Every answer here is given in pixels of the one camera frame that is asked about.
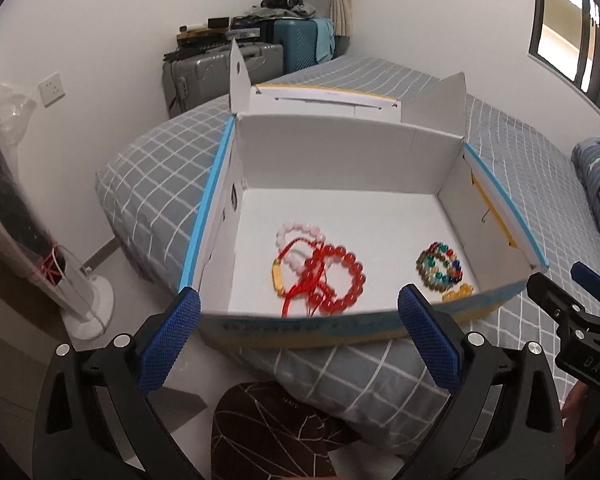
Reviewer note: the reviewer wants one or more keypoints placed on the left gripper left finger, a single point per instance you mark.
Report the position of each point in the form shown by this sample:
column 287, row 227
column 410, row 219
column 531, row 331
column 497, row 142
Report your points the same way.
column 71, row 436

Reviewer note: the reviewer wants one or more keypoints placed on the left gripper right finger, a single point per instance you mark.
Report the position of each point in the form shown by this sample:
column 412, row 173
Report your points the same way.
column 502, row 418

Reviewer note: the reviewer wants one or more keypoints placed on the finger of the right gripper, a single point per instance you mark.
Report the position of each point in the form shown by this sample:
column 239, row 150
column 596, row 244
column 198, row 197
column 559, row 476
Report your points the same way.
column 586, row 278
column 559, row 304

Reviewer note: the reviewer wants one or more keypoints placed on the dark framed window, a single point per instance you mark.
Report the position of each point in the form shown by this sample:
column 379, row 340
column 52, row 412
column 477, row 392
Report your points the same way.
column 566, row 38

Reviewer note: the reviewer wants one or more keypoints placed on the yellow blue cardboard box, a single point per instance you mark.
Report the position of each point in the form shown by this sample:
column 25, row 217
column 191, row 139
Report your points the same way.
column 321, row 204

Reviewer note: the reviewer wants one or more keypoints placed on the grey hard suitcase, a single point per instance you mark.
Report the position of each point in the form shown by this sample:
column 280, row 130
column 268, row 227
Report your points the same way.
column 191, row 80

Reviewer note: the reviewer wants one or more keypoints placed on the teal suitcase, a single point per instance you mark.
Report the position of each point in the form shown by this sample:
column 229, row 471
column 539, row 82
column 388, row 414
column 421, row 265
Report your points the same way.
column 305, row 42

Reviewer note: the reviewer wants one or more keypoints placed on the white wall socket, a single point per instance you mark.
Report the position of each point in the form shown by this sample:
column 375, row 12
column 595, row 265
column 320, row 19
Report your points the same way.
column 51, row 89

